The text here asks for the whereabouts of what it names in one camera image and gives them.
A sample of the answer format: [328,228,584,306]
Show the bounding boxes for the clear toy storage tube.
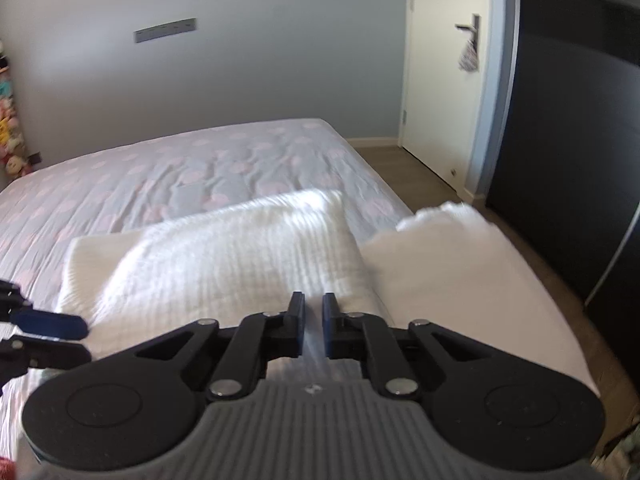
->
[0,40,30,179]

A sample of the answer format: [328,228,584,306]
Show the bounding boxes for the bed with pink dotted sheet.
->
[0,117,603,466]

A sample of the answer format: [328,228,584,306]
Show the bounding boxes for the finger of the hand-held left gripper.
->
[0,335,93,383]
[0,281,90,339]

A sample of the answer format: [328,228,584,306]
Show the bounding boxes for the stack of plush toys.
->
[0,52,28,177]

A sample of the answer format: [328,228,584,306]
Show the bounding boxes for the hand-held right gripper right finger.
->
[322,291,496,401]

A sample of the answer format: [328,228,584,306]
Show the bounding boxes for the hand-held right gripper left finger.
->
[132,291,306,402]

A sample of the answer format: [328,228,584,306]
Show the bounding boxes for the grey and white cloth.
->
[592,425,640,480]

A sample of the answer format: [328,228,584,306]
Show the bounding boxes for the patterned hanging pouch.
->
[457,35,480,75]

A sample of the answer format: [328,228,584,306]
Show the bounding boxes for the white door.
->
[397,0,496,196]

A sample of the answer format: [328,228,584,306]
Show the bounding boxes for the black wardrobe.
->
[485,0,640,311]

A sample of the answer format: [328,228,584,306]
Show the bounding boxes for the white crinkle shirt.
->
[54,187,601,396]

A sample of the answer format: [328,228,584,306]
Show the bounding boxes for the grey door frame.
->
[462,0,522,207]

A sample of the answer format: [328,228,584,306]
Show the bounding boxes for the dark door handle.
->
[455,14,482,43]

